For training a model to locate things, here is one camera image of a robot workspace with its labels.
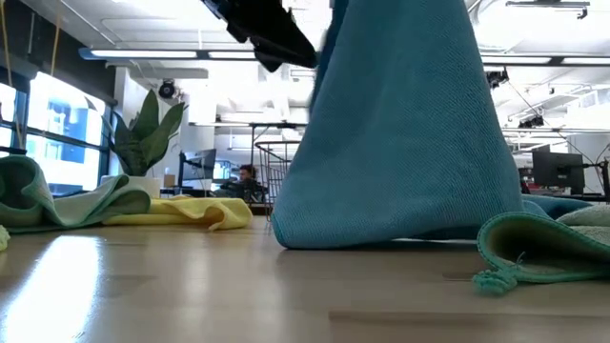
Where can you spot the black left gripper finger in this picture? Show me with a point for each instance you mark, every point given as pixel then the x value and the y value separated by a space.
pixel 290 47

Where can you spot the pale green microfiber towel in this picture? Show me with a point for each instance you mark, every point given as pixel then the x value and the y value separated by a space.
pixel 71 214
pixel 586 224

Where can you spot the yellow microfiber towel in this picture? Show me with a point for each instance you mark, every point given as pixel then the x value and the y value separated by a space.
pixel 200 209

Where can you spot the lime green microfiber towel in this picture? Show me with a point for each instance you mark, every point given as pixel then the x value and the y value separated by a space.
pixel 3 238

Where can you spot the round black ceiling device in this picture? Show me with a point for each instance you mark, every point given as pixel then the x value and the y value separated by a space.
pixel 167 89

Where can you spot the long ceiling light strip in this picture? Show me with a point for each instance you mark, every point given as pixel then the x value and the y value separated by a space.
pixel 143 54

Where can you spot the person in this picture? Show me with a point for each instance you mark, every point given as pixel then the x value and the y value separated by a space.
pixel 247 178

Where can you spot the black computer monitor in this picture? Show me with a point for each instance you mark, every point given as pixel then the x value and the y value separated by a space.
pixel 557 171
pixel 200 164

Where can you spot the green snake plant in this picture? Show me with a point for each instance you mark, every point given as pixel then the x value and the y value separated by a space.
pixel 143 143

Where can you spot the white plant pot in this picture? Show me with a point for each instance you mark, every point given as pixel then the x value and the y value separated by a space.
pixel 143 183

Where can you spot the black ceiling spotlight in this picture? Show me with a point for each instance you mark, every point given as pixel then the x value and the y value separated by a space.
pixel 496 77

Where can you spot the large office window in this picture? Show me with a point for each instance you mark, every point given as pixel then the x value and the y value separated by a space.
pixel 67 119

